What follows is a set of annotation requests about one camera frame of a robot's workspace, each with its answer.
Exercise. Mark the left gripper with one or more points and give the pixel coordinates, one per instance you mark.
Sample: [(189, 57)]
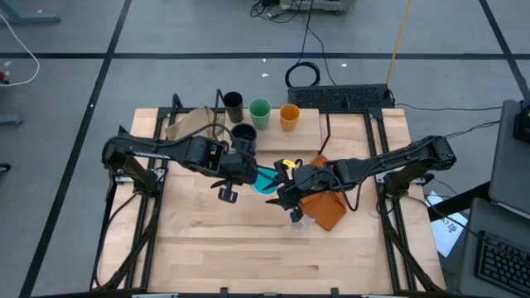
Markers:
[(238, 169)]

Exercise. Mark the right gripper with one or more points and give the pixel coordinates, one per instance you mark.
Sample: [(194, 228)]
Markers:
[(306, 182)]

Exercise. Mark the turquoise mug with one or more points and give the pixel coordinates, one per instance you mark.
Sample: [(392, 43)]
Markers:
[(261, 182)]

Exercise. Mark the clear plastic cup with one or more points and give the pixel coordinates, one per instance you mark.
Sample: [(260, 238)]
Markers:
[(308, 227)]

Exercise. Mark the dark blue enamel mug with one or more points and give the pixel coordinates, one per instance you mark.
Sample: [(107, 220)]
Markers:
[(244, 132)]

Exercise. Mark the light green cup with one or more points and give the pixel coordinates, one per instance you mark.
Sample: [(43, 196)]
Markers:
[(259, 113)]

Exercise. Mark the tall black cup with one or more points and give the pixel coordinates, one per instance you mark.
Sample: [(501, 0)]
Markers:
[(233, 107)]

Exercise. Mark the orange plastic cup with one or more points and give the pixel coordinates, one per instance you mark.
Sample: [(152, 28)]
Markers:
[(289, 118)]

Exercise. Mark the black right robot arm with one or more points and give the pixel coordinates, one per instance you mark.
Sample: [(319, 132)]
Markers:
[(393, 159)]

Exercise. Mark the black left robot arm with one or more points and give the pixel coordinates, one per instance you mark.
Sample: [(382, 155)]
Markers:
[(145, 151)]

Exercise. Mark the wooden shelf with black brackets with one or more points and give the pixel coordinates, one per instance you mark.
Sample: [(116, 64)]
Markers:
[(290, 140)]

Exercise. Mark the yellow tape tag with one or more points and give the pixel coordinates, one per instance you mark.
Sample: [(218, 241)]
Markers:
[(288, 163)]

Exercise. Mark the orange cloth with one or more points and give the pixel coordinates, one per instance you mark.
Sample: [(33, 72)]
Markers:
[(325, 211)]

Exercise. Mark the beige cloth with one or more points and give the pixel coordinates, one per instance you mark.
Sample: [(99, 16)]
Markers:
[(186, 124)]

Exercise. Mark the white paper sheet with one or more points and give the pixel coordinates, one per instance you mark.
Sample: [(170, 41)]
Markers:
[(449, 236)]

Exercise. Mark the grey cart base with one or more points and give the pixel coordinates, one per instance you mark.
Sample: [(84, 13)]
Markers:
[(314, 5)]

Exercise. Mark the grey closed laptop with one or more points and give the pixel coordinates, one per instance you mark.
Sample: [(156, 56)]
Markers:
[(509, 174)]

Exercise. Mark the grey laptop with black keyboard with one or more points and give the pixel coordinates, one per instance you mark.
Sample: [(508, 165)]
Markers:
[(505, 265)]

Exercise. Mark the grey table foot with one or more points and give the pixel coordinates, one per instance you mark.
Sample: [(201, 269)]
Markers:
[(10, 120), (25, 17)]

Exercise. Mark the black box device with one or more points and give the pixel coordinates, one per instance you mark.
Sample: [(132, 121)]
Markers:
[(522, 124)]

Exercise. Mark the black rig frame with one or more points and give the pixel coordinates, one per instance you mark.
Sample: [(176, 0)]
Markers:
[(163, 111)]

